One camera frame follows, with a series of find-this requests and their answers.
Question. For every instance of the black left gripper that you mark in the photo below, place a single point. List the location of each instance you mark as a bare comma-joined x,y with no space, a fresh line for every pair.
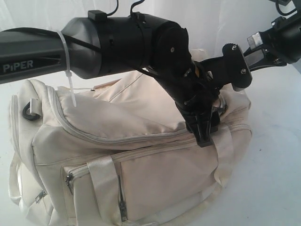
188,83

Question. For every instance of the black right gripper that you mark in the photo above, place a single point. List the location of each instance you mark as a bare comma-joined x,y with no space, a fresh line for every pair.
282,40

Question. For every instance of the cream fabric duffel bag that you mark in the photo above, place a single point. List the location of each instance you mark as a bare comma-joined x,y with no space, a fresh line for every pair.
118,155

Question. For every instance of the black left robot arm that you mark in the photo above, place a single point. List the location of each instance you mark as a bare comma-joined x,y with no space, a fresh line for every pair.
99,45

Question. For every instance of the white backdrop curtain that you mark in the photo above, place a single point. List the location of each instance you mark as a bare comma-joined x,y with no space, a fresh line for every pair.
210,23

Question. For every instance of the white zip tie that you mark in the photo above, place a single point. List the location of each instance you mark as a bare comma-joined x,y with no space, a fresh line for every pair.
68,72

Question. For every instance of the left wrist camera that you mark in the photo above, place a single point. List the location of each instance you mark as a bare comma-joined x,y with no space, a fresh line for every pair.
231,68

